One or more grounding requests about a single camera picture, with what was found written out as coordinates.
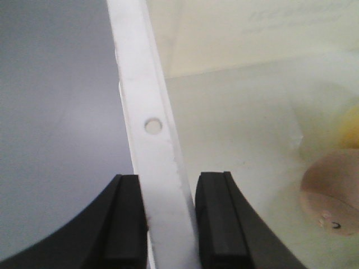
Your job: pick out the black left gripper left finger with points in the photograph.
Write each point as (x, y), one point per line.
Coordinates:
(111, 232)

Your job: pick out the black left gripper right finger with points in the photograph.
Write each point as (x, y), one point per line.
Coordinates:
(231, 233)

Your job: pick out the pink plush ball toy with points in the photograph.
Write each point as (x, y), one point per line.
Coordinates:
(329, 192)

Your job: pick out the white plastic tote box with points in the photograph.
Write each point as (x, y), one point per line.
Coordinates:
(258, 88)

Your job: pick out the yellow plush ball toy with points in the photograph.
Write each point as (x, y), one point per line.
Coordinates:
(348, 131)

